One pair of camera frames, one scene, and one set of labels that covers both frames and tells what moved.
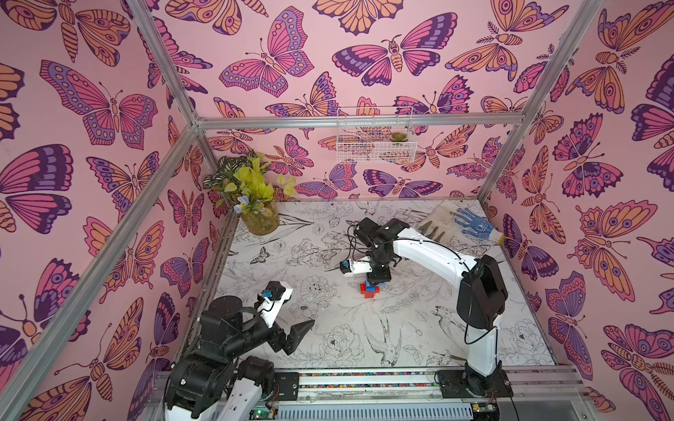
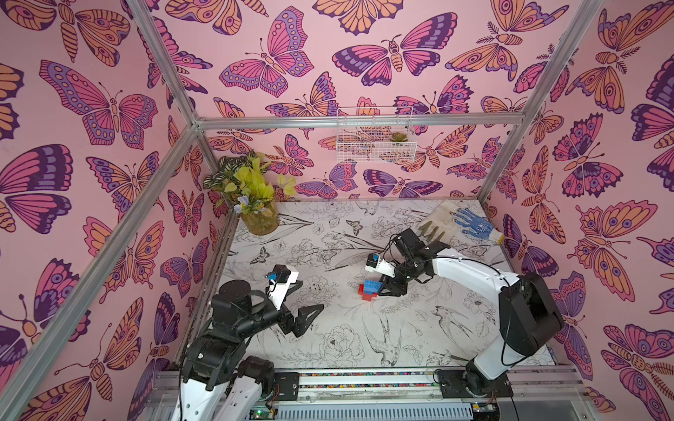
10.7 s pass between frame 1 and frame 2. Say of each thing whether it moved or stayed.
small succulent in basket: stayed
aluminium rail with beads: stayed
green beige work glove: stayed
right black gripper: moved
